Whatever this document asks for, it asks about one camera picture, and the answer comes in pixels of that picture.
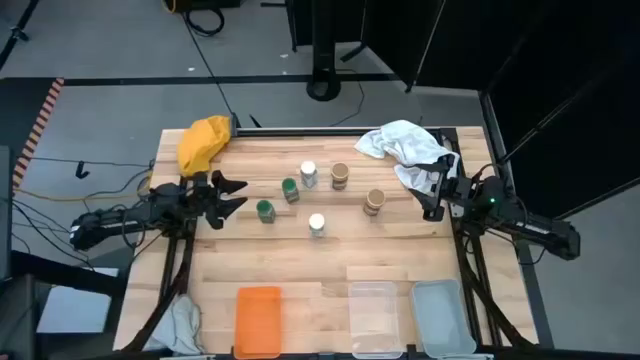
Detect green lid spice jar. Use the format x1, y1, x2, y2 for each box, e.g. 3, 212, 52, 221
280, 177, 301, 205
255, 199, 277, 225

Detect white lid spice jar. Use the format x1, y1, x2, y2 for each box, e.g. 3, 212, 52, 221
299, 160, 319, 190
308, 212, 327, 239

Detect grey translucent plastic bin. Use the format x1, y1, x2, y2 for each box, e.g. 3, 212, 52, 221
410, 278, 479, 359

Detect white towel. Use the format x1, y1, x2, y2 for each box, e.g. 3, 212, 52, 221
354, 119, 460, 196

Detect black tripod leg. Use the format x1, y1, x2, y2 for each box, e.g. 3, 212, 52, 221
0, 0, 40, 71

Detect large black partition panel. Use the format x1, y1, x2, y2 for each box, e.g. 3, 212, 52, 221
359, 0, 640, 221

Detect thin black floor cable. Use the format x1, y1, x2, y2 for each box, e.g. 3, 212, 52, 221
328, 68, 367, 128

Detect yellow cloth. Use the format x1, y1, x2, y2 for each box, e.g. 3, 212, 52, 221
176, 115, 232, 178

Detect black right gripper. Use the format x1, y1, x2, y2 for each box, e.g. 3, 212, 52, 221
408, 153, 476, 223

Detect orange plastic bin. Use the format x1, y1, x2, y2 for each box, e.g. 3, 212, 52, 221
233, 285, 284, 360

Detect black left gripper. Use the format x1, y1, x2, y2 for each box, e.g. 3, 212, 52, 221
186, 169, 249, 231

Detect grey cloth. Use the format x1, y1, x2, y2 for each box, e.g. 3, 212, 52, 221
148, 293, 206, 356

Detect long black floor cable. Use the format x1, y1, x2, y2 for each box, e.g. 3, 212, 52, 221
179, 12, 236, 119

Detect orange black hazard tape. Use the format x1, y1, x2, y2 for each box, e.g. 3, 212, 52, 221
12, 77, 66, 190

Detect looped black floor cable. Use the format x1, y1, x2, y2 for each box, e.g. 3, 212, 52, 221
183, 4, 226, 38

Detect clear plastic bin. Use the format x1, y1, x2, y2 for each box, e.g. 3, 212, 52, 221
347, 281, 404, 360

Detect brown lid spice jar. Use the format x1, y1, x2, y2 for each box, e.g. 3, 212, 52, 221
362, 188, 387, 218
330, 162, 350, 192

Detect black floor stand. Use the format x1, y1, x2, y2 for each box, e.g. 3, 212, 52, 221
305, 0, 343, 103

